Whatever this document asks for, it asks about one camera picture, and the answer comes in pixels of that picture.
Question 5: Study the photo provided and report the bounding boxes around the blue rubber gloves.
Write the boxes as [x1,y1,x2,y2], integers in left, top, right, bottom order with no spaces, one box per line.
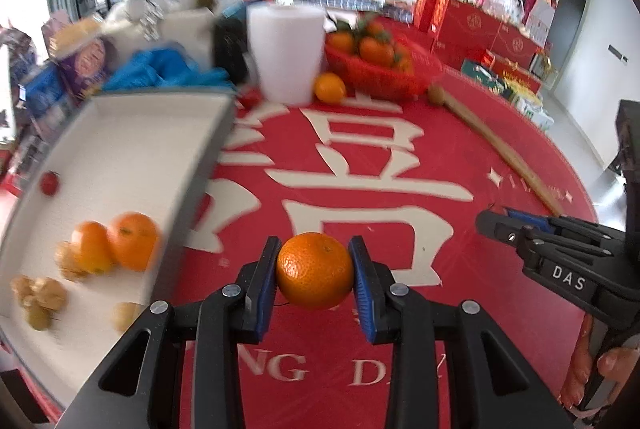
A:
[102,48,233,92]

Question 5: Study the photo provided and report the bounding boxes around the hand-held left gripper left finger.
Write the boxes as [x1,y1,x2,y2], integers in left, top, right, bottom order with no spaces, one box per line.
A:
[57,236,283,429]

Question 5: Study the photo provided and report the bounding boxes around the person's right hand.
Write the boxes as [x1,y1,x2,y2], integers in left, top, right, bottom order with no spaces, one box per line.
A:
[560,315,640,405]

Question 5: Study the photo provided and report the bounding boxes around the red apple gift box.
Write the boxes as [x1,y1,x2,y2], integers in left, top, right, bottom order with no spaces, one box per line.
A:
[487,51,543,94]

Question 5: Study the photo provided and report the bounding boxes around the green paper bag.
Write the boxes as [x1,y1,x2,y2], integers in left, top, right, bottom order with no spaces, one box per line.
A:
[460,59,506,93]

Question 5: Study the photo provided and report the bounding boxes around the black electronic device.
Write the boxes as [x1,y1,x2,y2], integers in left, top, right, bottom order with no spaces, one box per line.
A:
[212,16,251,83]

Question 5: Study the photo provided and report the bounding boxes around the large orange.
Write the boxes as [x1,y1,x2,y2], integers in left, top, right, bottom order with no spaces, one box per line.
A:
[276,232,355,310]

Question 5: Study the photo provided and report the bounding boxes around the purple milk tea cup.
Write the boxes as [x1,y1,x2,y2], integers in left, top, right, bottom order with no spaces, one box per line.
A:
[52,19,113,92]

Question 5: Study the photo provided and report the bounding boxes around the white green carton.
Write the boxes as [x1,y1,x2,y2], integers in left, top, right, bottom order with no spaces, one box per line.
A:
[515,94,556,132]

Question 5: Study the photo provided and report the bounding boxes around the grey door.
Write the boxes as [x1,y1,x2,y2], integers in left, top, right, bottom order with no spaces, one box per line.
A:
[560,0,593,74]

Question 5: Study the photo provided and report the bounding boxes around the red plastic basket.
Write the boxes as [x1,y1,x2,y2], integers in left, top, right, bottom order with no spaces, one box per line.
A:
[325,34,443,104]

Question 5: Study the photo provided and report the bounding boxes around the brown kiwi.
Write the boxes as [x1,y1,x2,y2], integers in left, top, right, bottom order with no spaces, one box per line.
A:
[427,84,453,108]
[25,304,53,332]

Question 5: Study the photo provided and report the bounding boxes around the blue printed box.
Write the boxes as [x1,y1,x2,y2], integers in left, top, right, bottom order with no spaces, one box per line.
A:
[22,69,71,130]

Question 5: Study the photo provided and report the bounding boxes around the wrinkled tan walnut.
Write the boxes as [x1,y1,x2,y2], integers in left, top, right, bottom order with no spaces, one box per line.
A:
[55,241,88,282]
[11,275,36,305]
[35,278,68,310]

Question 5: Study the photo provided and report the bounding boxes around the round tan nut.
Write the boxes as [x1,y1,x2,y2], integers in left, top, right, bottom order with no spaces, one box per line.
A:
[111,302,146,334]

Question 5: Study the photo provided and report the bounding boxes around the white wall calendar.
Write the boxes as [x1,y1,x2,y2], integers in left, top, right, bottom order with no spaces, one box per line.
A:
[522,0,557,44]

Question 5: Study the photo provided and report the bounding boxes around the silver rabbit figurine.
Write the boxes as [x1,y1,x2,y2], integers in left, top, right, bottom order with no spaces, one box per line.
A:
[132,0,163,40]

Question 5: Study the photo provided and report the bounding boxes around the white paper towel roll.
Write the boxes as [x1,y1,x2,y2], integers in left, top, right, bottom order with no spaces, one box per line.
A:
[247,4,326,104]

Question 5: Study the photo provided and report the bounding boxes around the white case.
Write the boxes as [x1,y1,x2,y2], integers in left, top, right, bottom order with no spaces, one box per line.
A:
[160,9,217,64]

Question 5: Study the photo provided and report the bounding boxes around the clear plastic bag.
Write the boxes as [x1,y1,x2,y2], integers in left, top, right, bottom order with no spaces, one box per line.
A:
[475,0,526,22]

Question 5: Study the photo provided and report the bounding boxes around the green citrus leaves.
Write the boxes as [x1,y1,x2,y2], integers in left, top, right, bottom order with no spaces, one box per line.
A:
[327,11,396,42]

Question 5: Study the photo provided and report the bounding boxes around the long wooden stick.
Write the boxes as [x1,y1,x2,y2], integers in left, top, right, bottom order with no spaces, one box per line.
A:
[442,91,566,217]

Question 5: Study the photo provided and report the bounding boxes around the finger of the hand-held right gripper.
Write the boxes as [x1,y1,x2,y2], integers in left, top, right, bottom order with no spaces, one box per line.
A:
[475,210,612,271]
[502,207,623,244]

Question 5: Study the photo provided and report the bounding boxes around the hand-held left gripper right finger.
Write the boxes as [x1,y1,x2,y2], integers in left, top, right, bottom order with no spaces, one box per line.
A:
[347,235,576,429]

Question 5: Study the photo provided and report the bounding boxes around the white tray grey rim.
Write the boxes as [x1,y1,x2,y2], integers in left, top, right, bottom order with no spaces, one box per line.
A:
[0,89,238,410]

